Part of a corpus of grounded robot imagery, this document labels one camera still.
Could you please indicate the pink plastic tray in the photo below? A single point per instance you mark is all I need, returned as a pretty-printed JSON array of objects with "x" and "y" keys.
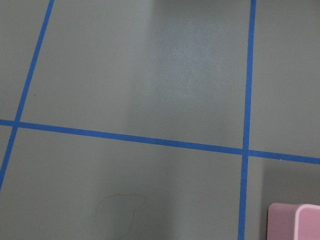
[{"x": 293, "y": 222}]

